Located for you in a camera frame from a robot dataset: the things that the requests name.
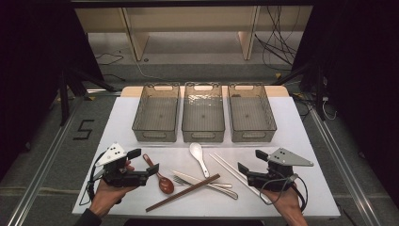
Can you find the white table mat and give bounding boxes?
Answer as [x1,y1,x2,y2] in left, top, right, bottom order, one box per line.
[72,95,342,218]

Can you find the hand-held gripper cable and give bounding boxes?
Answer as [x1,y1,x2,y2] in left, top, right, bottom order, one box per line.
[259,173,309,212]
[78,152,106,206]

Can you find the brown wooden spoon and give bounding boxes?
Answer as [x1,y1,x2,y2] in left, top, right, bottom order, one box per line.
[142,153,175,195]

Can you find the transparent grey plastic bin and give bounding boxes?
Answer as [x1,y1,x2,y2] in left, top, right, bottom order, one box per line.
[228,82,278,143]
[182,81,226,143]
[131,82,182,143]

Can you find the brown wooden chopstick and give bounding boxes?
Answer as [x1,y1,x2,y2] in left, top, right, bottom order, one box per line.
[145,174,221,213]
[145,173,221,211]

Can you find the white floor cable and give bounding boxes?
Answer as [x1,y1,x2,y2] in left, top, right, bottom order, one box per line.
[133,56,168,82]

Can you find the right hand-held gripper cable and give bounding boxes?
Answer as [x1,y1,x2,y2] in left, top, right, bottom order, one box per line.
[259,173,309,212]

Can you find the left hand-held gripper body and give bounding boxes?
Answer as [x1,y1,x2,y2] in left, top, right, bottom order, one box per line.
[92,141,151,188]

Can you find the white plug cable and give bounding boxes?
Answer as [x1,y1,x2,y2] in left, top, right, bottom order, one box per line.
[320,95,339,121]

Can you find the short aluminium rail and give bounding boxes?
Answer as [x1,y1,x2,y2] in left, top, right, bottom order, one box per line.
[85,89,124,96]

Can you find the black metal stand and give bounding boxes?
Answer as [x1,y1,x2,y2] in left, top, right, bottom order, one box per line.
[57,67,118,126]
[272,60,327,121]

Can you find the left hand-held gripper cable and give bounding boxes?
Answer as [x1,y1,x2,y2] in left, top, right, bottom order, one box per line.
[78,152,106,206]

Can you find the black frame bar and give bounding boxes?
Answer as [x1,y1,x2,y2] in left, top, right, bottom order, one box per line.
[70,0,316,8]

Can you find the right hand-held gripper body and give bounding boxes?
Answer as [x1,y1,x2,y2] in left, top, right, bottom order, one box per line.
[246,147,315,193]

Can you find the black curtain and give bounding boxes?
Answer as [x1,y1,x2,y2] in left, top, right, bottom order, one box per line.
[291,0,399,199]
[0,0,104,177]

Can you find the beige wooden table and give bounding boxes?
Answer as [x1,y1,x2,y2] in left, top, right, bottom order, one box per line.
[74,6,314,61]

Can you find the person's left hand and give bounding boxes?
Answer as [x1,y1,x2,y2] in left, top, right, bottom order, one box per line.
[88,181,136,218]

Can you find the person's right hand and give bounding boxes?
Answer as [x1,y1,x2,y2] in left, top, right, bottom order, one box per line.
[262,187,305,218]

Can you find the black floor cable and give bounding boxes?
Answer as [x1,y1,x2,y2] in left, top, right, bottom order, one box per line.
[103,73,127,83]
[95,51,125,67]

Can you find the tangle of black floor cables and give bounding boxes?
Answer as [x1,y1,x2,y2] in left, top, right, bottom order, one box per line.
[253,6,304,72]

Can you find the long aluminium rail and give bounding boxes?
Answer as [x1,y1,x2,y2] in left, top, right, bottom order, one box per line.
[309,106,382,226]
[6,103,81,226]

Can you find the metal fork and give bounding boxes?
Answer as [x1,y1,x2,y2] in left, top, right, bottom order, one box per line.
[172,174,239,201]

